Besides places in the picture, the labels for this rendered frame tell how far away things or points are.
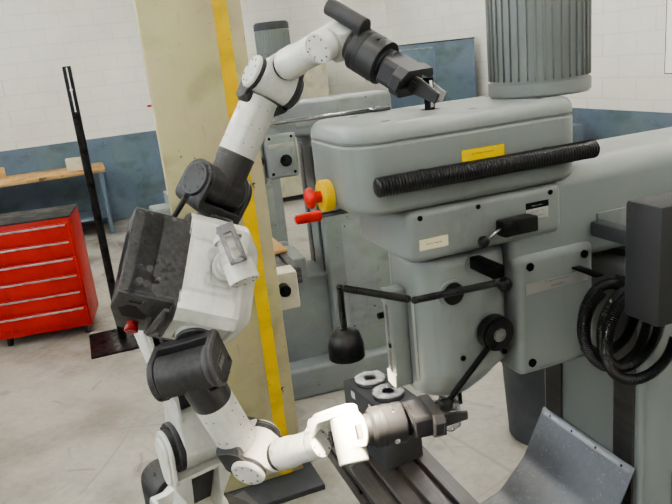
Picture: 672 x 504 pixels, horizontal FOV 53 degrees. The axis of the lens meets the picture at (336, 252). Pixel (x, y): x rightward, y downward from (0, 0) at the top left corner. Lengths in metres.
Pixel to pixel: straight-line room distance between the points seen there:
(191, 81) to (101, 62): 7.28
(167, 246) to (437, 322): 0.60
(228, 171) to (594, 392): 1.00
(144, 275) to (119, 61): 8.80
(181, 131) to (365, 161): 1.84
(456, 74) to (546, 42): 7.34
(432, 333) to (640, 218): 0.43
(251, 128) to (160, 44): 1.36
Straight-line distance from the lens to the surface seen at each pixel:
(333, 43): 1.39
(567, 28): 1.39
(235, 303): 1.50
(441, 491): 1.91
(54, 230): 5.75
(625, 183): 1.50
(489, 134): 1.25
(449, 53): 8.65
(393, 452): 1.94
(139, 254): 1.48
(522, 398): 3.57
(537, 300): 1.41
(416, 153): 1.18
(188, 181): 1.59
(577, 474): 1.82
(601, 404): 1.73
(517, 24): 1.38
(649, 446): 1.69
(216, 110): 2.95
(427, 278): 1.30
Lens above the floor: 2.01
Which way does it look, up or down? 16 degrees down
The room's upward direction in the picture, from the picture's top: 6 degrees counter-clockwise
